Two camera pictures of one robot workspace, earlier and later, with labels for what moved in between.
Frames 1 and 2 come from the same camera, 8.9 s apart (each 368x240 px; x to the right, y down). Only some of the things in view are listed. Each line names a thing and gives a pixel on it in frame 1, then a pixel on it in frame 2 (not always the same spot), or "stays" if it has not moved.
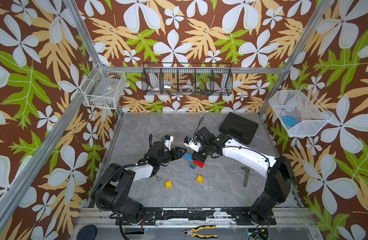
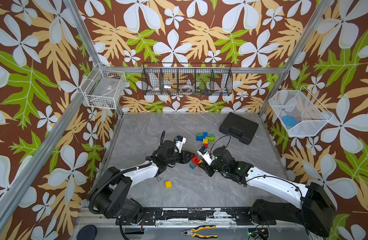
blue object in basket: (289, 120) stays
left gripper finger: (178, 152) to (185, 156)
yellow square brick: (168, 184) stays
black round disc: (88, 232) stays
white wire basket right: (300, 112) stays
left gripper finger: (150, 138) to (162, 137)
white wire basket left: (103, 88) stays
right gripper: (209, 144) to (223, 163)
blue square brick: (192, 165) stays
